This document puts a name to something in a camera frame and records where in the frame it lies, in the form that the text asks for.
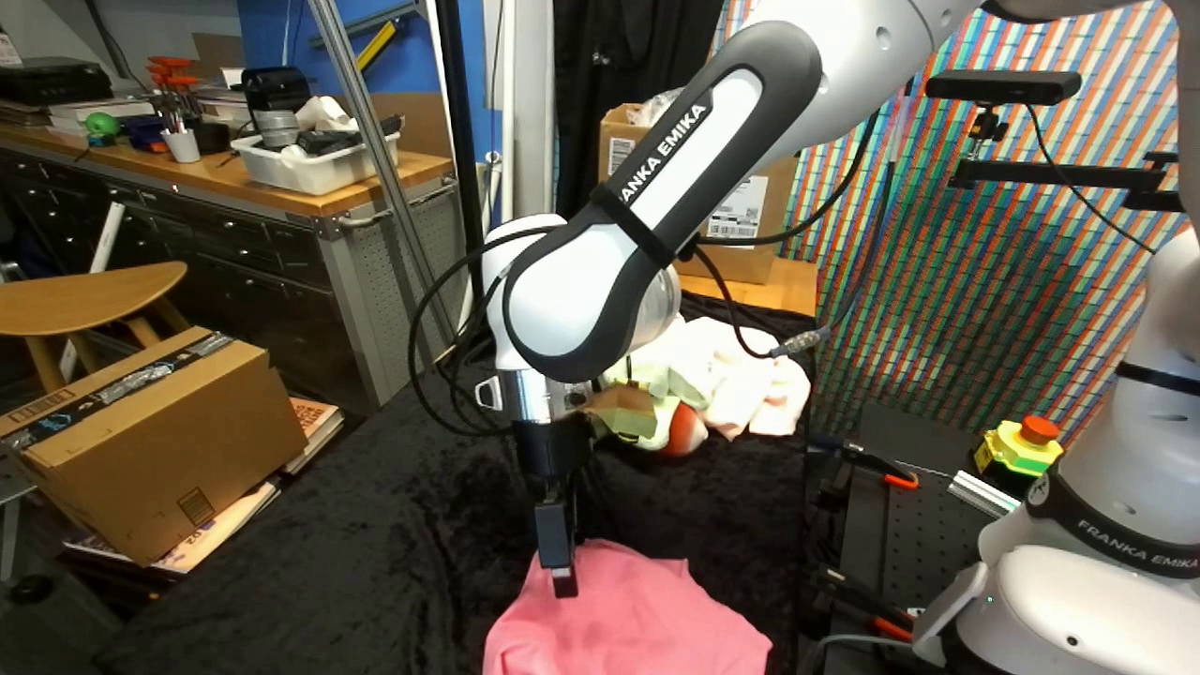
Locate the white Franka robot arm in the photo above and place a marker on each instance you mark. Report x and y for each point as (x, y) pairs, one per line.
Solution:
(650, 187)

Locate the red plush radish toy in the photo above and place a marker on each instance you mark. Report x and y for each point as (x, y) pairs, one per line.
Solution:
(684, 433)

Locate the yellow red emergency stop button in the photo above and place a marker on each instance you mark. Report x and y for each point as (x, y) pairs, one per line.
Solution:
(1018, 445)

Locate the grey workbench with wooden top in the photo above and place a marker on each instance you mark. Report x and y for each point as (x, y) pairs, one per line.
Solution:
(287, 248)

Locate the wooden stool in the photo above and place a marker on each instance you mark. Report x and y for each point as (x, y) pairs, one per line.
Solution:
(88, 301)

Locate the white towel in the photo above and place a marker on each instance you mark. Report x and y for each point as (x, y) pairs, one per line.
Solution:
(750, 375)

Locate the black vertical pole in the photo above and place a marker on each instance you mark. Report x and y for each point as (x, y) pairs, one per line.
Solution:
(459, 115)

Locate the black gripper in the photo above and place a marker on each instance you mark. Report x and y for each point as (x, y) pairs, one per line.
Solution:
(554, 461)

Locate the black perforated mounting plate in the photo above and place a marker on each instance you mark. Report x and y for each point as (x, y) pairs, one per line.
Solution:
(900, 537)

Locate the black camera bar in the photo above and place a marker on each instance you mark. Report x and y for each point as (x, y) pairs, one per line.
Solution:
(998, 82)

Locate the black curtain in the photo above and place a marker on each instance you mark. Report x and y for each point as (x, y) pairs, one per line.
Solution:
(623, 77)

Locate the tall cardboard box with label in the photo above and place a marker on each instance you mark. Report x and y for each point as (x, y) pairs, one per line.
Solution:
(750, 210)

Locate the white plastic bin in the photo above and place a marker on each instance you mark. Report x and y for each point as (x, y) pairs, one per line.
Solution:
(314, 163)

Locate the cardboard box with printed tape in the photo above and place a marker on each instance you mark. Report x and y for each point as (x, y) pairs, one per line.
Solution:
(163, 435)

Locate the black velvet tablecloth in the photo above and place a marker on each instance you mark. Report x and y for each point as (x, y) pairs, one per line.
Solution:
(349, 550)

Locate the pink cloth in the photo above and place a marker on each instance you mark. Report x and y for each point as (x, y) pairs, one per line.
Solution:
(623, 618)

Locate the silver tripod leg pole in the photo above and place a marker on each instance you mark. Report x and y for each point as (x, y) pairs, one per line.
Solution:
(389, 163)

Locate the pale yellow-green towel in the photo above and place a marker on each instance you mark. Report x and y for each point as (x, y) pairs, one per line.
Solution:
(650, 418)

